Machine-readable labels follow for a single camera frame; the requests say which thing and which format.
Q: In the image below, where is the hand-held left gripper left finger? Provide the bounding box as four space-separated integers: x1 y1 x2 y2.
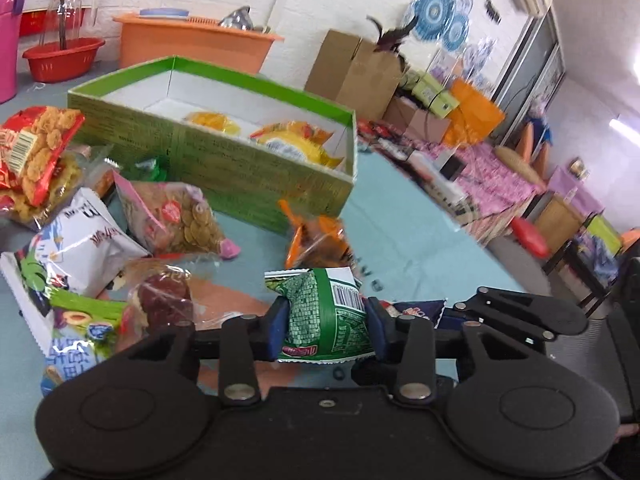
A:
125 299 292 407

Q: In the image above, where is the blue paper fan decoration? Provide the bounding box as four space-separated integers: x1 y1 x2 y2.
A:
411 0 473 53

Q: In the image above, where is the red plastic basket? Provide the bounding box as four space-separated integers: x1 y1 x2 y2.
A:
22 37 107 84

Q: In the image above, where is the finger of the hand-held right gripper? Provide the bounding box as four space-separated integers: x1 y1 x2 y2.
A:
440 286 590 356

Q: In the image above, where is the green and blue plum packet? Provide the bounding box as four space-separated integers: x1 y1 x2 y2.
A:
39 289 132 398

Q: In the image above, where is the red oval cushion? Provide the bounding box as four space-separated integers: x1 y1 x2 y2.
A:
510 216 552 260

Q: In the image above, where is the pink thermos bottle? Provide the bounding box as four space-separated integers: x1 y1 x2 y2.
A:
0 0 26 104

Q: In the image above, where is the small yellow orange packet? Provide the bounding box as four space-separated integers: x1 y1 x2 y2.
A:
184 111 242 134

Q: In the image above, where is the pink floral bedsheet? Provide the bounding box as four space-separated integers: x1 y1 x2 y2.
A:
357 119 548 248

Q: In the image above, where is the blue plastic lid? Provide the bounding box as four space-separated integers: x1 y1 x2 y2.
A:
139 7 191 19

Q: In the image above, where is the dark blue snack packet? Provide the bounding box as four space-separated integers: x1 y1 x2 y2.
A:
380 300 447 330

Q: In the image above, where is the pink packet of round biscuits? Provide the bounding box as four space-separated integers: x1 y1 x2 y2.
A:
113 169 242 262

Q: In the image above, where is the dark feather duster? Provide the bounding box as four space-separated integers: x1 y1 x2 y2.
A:
366 15 417 56

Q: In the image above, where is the brown cardboard box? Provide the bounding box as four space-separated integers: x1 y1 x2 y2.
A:
304 29 407 122

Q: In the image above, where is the orange clear snack packet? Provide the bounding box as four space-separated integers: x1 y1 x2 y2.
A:
279 199 352 272

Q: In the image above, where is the stack of pale green boxes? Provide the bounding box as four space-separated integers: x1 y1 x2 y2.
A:
402 69 460 120

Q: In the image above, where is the orange bag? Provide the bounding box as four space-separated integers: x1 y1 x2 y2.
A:
444 79 507 150

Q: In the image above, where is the white chips packet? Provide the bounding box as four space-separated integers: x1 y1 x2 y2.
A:
0 187 152 311

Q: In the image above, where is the metal kettle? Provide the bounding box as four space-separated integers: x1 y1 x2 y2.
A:
218 5 272 34

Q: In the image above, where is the green patterned snack packet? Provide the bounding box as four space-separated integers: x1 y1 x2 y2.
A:
264 267 377 364

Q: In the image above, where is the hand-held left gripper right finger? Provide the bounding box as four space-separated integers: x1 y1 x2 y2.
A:
366 298 547 405

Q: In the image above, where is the clear glass pitcher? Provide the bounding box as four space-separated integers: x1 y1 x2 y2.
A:
39 0 102 54

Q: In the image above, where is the green cardboard box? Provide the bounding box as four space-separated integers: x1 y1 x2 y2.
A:
67 56 359 236

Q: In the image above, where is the large yellow snack packet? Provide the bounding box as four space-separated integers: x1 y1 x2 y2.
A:
249 120 347 170

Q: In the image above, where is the orange plastic basin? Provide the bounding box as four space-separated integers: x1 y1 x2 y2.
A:
113 13 286 76

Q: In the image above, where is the clear packet of yellow snacks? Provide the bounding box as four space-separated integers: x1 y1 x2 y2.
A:
0 149 115 232

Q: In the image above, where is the clear packet of brown dates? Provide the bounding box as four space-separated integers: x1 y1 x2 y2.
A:
116 259 202 343

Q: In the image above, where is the red fried snack packet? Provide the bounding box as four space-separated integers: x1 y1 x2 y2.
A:
0 106 86 207

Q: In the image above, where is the small green snack packet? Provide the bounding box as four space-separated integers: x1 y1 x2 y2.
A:
131 156 170 182

